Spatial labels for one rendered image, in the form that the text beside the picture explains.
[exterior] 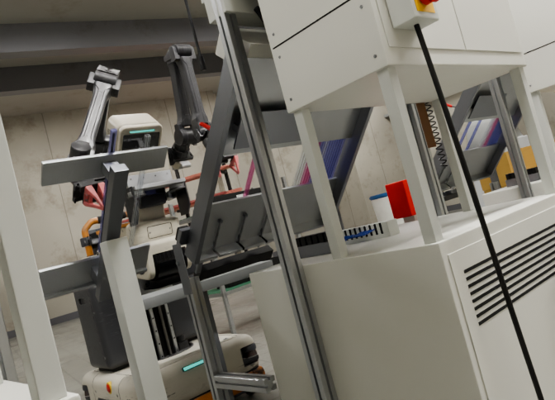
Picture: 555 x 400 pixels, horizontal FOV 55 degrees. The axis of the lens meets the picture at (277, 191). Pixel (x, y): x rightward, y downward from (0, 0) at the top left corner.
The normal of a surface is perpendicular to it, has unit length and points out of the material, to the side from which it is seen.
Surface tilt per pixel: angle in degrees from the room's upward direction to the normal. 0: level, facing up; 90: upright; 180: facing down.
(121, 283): 90
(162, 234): 98
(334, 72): 90
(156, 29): 90
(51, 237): 90
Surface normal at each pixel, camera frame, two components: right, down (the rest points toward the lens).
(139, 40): 0.48, -0.18
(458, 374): -0.73, 0.15
